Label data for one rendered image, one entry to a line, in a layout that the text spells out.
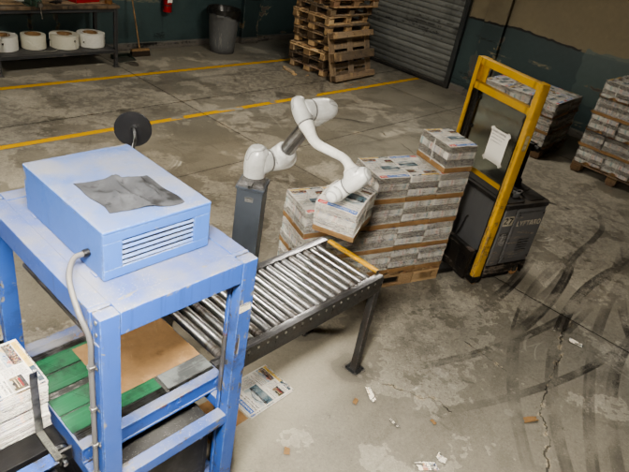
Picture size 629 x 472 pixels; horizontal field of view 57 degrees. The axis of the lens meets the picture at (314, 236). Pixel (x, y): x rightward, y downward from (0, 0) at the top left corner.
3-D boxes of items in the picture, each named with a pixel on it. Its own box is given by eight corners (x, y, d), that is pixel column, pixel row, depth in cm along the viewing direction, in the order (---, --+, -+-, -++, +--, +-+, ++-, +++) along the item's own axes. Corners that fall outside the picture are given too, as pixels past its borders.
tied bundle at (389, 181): (350, 183, 474) (356, 157, 462) (380, 181, 487) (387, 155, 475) (373, 205, 446) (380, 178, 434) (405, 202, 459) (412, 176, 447)
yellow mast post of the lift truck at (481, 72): (424, 233, 575) (477, 55, 486) (431, 232, 579) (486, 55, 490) (430, 239, 568) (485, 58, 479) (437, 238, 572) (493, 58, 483)
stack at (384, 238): (272, 275, 490) (285, 187, 447) (387, 258, 542) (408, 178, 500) (291, 303, 461) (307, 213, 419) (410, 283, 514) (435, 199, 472)
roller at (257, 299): (237, 283, 348) (238, 276, 345) (291, 325, 323) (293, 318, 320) (230, 286, 344) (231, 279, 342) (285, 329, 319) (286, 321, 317)
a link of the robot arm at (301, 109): (303, 117, 345) (321, 115, 353) (292, 92, 349) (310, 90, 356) (293, 129, 355) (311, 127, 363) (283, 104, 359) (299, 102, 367)
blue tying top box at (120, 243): (127, 184, 265) (127, 142, 254) (209, 244, 232) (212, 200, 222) (26, 208, 234) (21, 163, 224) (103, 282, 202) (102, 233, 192)
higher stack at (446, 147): (387, 258, 542) (421, 127, 476) (413, 255, 556) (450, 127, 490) (410, 283, 514) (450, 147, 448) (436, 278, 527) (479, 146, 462)
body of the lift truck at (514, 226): (434, 242, 584) (457, 169, 544) (475, 236, 609) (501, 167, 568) (479, 282, 533) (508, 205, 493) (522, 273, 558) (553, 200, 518)
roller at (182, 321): (172, 311, 317) (172, 303, 315) (226, 360, 292) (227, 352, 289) (164, 314, 314) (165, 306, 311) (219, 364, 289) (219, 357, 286)
